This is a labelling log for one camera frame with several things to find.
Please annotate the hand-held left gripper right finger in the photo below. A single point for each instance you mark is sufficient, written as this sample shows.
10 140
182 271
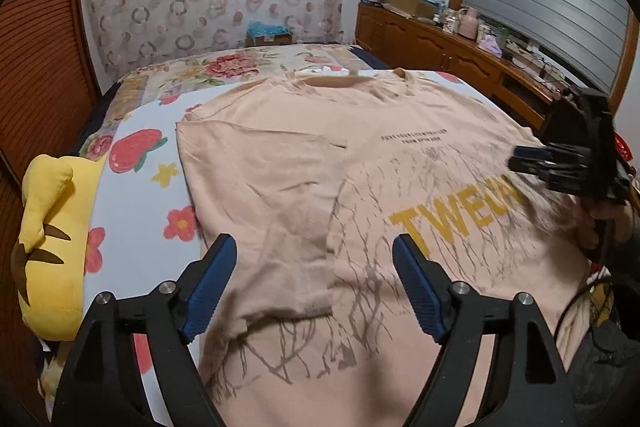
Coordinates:
417 287

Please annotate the wooden cabinet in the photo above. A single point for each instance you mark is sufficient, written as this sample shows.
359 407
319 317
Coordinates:
425 42

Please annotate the floral quilt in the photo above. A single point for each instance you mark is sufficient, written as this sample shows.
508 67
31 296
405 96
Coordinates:
225 67

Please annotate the strawberry flower print blanket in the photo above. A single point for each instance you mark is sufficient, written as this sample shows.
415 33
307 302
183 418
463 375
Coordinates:
145 187

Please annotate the yellow red printed cloth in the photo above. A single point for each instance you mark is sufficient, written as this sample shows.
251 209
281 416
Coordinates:
600 302

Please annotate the yellow plush toy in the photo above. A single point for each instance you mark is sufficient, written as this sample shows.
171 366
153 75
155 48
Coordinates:
55 207

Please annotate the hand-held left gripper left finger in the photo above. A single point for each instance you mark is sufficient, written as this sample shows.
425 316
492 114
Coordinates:
210 292

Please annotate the open cardboard box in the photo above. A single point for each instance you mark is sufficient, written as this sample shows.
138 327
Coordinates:
412 4

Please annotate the person's right hand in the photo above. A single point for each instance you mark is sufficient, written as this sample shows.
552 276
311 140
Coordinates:
585 227

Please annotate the dark cloth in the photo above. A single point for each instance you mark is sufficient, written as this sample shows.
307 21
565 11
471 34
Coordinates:
607 372

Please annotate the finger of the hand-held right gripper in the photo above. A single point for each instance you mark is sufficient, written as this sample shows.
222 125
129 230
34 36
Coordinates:
532 153
555 177

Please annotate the pink jug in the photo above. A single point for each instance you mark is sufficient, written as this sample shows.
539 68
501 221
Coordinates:
468 24

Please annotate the purple tissue pack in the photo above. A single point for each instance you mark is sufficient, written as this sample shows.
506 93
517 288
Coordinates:
490 46

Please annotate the beige printed t-shirt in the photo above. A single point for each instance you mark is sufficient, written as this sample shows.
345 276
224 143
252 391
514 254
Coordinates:
300 187

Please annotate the cardboard box with blue filling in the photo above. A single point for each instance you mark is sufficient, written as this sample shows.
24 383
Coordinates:
267 34

